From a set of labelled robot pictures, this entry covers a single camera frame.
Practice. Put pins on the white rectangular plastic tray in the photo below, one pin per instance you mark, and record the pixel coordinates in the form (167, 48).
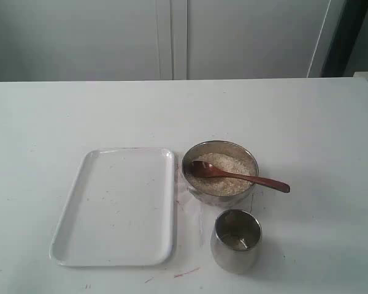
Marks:
(120, 210)

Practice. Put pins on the white cabinet in background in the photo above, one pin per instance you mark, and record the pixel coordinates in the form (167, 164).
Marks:
(164, 40)

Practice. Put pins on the small steel cup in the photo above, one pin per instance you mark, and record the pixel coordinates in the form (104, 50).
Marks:
(236, 240)

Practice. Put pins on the wide steel rice bowl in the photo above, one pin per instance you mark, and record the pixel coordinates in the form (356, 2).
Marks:
(222, 147)

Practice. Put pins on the brown wooden spoon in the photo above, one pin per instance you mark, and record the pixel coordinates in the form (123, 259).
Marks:
(203, 169)

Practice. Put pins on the white rice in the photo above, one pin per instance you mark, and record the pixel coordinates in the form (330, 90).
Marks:
(223, 186)

